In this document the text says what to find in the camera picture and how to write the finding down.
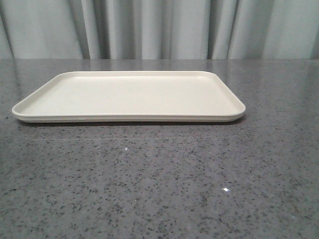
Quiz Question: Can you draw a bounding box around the cream rectangular plastic tray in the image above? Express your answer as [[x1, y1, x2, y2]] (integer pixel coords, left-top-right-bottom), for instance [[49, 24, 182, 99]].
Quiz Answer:
[[12, 71, 246, 123]]

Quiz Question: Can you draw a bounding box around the pale grey-green curtain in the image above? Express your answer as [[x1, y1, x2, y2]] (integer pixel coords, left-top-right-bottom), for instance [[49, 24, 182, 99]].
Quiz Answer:
[[0, 0, 319, 59]]

